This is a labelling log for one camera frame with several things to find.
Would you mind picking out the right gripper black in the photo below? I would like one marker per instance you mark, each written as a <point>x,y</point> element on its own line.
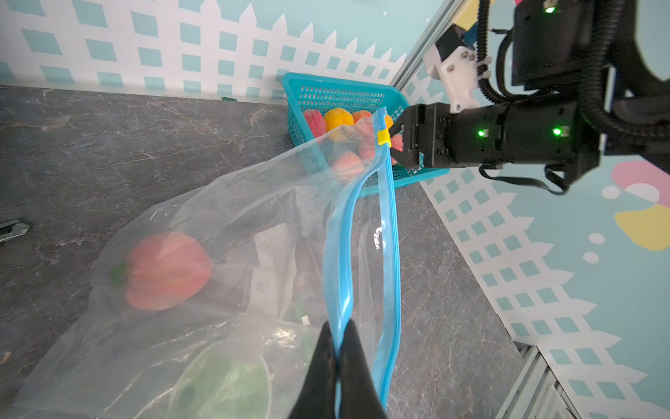
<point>547,132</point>

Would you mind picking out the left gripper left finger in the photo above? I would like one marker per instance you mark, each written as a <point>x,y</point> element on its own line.
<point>317,396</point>

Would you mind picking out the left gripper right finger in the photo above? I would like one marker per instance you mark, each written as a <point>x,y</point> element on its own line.
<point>359,399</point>

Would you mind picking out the clear blue zip-top bag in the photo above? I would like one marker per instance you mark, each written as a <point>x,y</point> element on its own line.
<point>292,229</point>

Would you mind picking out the pink peach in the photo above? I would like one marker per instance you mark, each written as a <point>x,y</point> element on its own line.
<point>316,122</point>
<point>163,271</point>

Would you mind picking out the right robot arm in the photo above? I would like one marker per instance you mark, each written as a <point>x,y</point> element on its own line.
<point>568,86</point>

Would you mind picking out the green zipper bag with coasters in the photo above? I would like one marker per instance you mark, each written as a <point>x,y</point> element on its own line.
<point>250,366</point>

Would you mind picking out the red orange peach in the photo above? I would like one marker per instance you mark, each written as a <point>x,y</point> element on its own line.
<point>360,115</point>

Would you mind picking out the yellow peach left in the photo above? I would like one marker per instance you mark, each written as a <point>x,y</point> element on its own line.
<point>337,117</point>

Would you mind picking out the pink peach front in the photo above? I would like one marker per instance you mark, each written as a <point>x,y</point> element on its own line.
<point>316,122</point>

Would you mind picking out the teal plastic basket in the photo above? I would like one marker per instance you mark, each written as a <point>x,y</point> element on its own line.
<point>319,104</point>

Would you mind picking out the yellow black utility knife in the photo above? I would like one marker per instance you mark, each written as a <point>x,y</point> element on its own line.
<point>12,229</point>

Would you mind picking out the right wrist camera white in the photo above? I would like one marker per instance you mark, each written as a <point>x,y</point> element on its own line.
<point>451,61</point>

